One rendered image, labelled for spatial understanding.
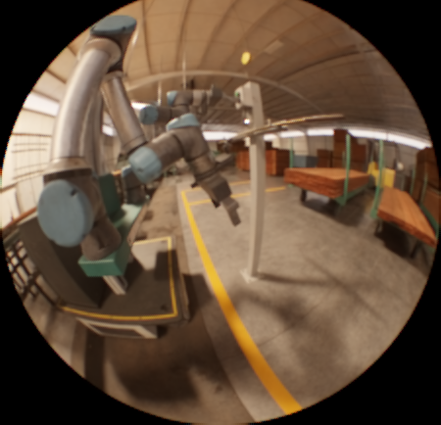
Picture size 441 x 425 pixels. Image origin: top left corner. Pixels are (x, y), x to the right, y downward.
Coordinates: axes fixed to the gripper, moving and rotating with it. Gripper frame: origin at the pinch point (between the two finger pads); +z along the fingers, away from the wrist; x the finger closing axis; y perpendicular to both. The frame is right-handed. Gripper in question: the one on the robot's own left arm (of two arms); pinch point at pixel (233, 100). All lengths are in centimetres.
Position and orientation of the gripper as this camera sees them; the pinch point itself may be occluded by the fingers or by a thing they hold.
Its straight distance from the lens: 72.8
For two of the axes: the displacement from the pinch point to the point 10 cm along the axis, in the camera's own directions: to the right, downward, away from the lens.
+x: -3.4, -3.1, 8.9
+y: -0.7, -9.3, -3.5
